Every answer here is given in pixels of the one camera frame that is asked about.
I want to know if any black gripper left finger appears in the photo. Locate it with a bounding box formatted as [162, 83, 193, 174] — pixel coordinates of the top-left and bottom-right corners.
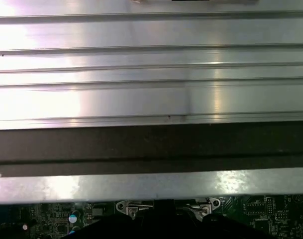
[66, 200, 176, 239]

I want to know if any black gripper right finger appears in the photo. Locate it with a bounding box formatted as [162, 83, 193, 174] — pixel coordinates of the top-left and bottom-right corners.
[176, 200, 245, 239]

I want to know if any metal wire locking lever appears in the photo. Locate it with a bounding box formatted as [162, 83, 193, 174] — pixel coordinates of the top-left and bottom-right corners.
[129, 203, 207, 214]

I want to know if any green motherboard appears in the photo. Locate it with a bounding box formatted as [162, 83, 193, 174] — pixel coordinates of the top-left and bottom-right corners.
[0, 195, 303, 239]

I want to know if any small silver capacitor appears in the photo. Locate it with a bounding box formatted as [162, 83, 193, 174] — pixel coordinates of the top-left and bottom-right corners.
[68, 210, 81, 224]

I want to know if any black PC case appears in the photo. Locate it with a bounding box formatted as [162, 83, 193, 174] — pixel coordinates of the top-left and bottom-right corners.
[0, 121, 303, 206]

